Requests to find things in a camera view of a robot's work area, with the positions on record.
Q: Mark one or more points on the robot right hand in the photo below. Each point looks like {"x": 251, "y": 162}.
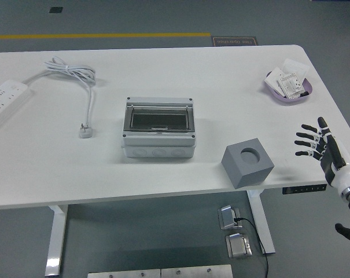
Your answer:
{"x": 345, "y": 176}

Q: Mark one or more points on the grey cube holder block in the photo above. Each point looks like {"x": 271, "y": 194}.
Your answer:
{"x": 247, "y": 176}

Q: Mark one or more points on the grey plastic box base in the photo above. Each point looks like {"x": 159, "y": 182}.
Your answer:
{"x": 160, "y": 152}

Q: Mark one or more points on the grey box cover frame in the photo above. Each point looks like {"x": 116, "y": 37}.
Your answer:
{"x": 158, "y": 139}

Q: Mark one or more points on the transparent hinged box lid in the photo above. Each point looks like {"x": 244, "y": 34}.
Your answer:
{"x": 158, "y": 117}

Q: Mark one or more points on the metal floor socket box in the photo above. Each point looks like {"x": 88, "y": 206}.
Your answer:
{"x": 228, "y": 217}
{"x": 238, "y": 246}

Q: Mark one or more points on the black table control panel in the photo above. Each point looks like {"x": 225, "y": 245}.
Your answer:
{"x": 305, "y": 189}

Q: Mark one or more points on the small black part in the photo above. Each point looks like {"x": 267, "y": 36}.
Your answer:
{"x": 305, "y": 93}

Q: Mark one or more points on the white table leg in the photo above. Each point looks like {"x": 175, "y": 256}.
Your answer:
{"x": 263, "y": 226}
{"x": 54, "y": 246}

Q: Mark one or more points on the purple plastic tray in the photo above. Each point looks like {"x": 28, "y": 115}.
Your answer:
{"x": 306, "y": 84}

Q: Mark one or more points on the printed socket package card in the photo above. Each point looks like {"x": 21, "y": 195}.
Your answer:
{"x": 290, "y": 85}

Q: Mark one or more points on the clear plastic bag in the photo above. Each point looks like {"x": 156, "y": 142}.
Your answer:
{"x": 296, "y": 66}

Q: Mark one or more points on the dark floor sign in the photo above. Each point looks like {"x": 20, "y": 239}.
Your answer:
{"x": 234, "y": 42}

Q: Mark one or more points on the grey metal plate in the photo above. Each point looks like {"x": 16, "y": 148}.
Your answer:
{"x": 122, "y": 274}
{"x": 195, "y": 272}

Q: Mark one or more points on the white power plug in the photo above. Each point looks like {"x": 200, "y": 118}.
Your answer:
{"x": 86, "y": 133}

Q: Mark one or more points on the black floor hatch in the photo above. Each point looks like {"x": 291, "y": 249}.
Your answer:
{"x": 55, "y": 10}

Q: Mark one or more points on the white power strip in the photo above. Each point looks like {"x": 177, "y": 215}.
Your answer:
{"x": 4, "y": 98}

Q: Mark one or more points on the white square switch plate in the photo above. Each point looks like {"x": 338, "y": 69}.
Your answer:
{"x": 273, "y": 79}

